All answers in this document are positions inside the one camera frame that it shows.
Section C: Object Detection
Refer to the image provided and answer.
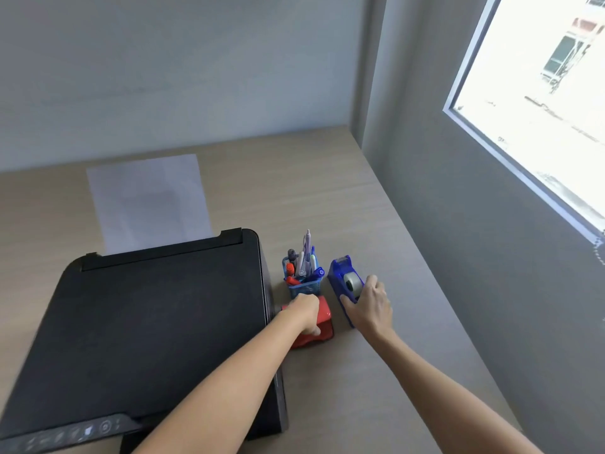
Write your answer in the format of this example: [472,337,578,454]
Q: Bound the person's right hand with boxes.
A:
[339,274,394,341]

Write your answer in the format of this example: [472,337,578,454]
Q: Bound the person's left hand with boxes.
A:
[280,294,321,337]

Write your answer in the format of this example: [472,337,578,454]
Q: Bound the red stapler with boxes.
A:
[282,296,334,350]

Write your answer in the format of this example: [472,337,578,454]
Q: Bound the blue tape dispenser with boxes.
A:
[327,254,366,328]

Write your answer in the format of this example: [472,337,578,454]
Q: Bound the person's left forearm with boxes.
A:
[133,309,308,454]

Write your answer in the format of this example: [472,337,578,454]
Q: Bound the person's right forearm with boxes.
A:
[366,326,544,454]

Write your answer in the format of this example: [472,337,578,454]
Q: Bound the blue mesh pen holder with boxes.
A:
[283,256,325,300]

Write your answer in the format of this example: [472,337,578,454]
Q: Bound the bunch of pens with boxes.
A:
[285,229,325,285]

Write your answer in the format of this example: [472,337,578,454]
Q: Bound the black printer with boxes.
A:
[0,228,289,454]

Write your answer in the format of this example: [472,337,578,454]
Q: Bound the white paper sheet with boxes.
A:
[86,154,213,256]

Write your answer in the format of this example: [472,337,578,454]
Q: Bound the window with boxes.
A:
[442,0,605,245]

